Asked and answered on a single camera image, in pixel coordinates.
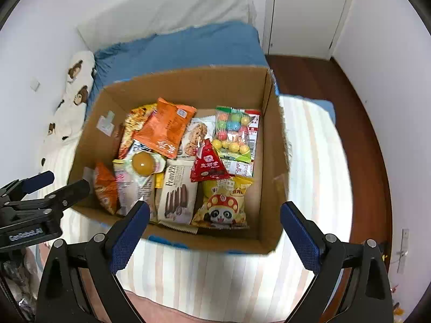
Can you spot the colourful candy ball packet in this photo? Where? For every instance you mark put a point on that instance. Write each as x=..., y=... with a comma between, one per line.
x=232, y=134

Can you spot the yellow mushroom cartoon packet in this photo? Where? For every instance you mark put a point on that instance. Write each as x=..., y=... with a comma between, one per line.
x=219, y=205

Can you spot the white paper label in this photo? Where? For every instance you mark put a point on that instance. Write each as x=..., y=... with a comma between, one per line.
x=105, y=123

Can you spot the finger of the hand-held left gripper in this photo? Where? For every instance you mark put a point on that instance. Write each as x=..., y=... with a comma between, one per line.
x=67, y=195
x=37, y=180

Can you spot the blue bed sheet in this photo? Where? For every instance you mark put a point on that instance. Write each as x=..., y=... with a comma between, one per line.
x=185, y=47

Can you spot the yellow jelly cup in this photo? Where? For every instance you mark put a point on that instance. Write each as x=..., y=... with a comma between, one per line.
x=143, y=163

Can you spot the orange snack packet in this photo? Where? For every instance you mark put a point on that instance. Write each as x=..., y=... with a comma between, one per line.
x=165, y=128

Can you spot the white door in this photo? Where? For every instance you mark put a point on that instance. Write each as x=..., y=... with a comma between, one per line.
x=303, y=13

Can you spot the yellow instant noodle packet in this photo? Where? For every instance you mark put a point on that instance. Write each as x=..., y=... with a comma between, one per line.
x=129, y=131

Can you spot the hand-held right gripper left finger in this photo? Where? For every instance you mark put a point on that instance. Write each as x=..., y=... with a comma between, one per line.
x=129, y=232

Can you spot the white wall socket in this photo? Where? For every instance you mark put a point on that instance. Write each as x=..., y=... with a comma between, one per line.
x=34, y=84

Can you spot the bear print pillow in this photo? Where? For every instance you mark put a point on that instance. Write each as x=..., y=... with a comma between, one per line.
x=75, y=84

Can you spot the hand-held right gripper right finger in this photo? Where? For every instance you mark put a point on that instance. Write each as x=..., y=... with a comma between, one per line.
x=299, y=235

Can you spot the translucent white snack packet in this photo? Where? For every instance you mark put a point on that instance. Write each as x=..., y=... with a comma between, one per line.
x=134, y=190

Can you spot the white oat cookie packet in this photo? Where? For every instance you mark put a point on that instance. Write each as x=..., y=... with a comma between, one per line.
x=197, y=134

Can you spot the small orange crinkled packet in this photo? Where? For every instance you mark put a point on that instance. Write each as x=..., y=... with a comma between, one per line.
x=104, y=188

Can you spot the white door latch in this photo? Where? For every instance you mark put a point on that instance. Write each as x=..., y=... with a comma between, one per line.
x=402, y=252

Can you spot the brown wafer packet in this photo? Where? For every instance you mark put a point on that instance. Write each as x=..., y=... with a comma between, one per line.
x=176, y=195

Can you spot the red triangular snack packet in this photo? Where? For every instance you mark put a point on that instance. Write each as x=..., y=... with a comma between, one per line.
x=208, y=166

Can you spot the brown cardboard box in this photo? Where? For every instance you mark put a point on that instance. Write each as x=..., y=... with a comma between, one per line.
x=185, y=85

